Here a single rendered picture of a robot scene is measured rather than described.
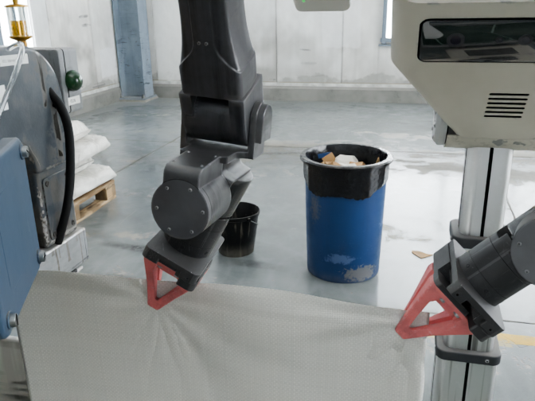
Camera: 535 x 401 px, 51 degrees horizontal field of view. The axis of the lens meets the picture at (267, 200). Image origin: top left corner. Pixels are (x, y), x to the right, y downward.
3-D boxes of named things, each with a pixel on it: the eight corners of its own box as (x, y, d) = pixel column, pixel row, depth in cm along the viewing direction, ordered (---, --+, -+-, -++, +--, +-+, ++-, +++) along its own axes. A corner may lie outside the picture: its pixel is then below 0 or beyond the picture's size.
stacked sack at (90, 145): (116, 150, 423) (114, 131, 418) (64, 175, 361) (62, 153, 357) (65, 147, 434) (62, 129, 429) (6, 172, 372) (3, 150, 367)
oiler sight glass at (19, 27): (35, 35, 73) (30, 6, 72) (22, 36, 71) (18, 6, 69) (18, 35, 73) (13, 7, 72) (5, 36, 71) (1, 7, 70)
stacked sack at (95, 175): (120, 181, 431) (118, 161, 426) (72, 209, 370) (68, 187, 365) (72, 177, 441) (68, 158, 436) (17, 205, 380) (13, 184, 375)
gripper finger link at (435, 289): (375, 322, 56) (451, 270, 52) (380, 289, 63) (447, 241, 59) (419, 369, 57) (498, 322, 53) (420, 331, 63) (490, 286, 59)
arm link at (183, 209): (274, 101, 57) (196, 91, 59) (235, 116, 46) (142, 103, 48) (263, 211, 60) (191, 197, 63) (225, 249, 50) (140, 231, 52)
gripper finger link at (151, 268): (119, 301, 64) (151, 239, 60) (145, 274, 70) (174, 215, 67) (170, 332, 64) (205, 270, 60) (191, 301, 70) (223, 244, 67)
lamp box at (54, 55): (83, 109, 83) (76, 46, 80) (66, 114, 79) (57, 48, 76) (39, 107, 85) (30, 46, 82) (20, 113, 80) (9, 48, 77)
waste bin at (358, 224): (388, 251, 328) (395, 144, 307) (384, 293, 281) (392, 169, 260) (308, 245, 339) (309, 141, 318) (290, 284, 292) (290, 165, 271)
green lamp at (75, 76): (87, 90, 81) (85, 68, 80) (76, 92, 78) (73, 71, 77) (72, 89, 81) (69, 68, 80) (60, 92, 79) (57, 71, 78)
